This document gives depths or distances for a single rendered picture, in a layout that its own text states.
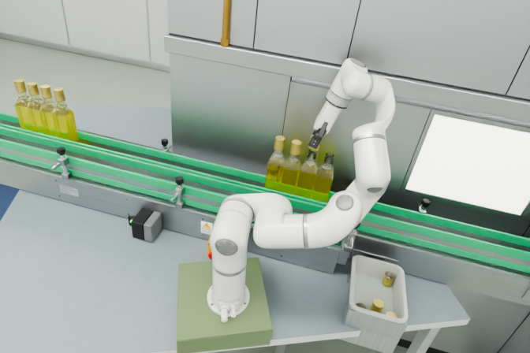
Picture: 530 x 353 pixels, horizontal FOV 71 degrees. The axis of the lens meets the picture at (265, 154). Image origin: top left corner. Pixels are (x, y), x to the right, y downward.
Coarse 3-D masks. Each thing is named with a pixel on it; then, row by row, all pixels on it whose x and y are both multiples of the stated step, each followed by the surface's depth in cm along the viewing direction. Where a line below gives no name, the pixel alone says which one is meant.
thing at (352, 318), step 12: (360, 252) 133; (396, 264) 132; (348, 276) 128; (348, 288) 122; (348, 300) 115; (348, 312) 111; (348, 324) 113; (360, 324) 112; (372, 324) 111; (384, 324) 109; (396, 324) 108; (384, 336) 112; (396, 336) 111
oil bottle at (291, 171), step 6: (288, 162) 126; (294, 162) 126; (300, 162) 128; (288, 168) 127; (294, 168) 126; (282, 174) 129; (288, 174) 128; (294, 174) 127; (282, 180) 130; (288, 180) 129; (294, 180) 129; (282, 186) 131; (288, 186) 131; (294, 186) 130; (288, 192) 132; (294, 192) 132
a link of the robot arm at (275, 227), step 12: (252, 204) 100; (264, 204) 96; (276, 204) 95; (288, 204) 97; (264, 216) 92; (276, 216) 91; (288, 216) 91; (300, 216) 91; (264, 228) 90; (276, 228) 89; (288, 228) 89; (300, 228) 88; (264, 240) 90; (276, 240) 89; (288, 240) 89; (300, 240) 88
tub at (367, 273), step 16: (352, 272) 121; (368, 272) 128; (384, 272) 127; (400, 272) 123; (352, 288) 115; (368, 288) 124; (384, 288) 125; (400, 288) 119; (352, 304) 110; (368, 304) 119; (384, 304) 120; (400, 304) 115; (400, 320) 107
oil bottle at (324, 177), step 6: (324, 168) 125; (318, 174) 125; (324, 174) 124; (330, 174) 124; (318, 180) 126; (324, 180) 126; (330, 180) 125; (318, 186) 127; (324, 186) 127; (330, 186) 127; (312, 192) 130; (318, 192) 129; (324, 192) 128; (312, 198) 131; (318, 198) 130; (324, 198) 129
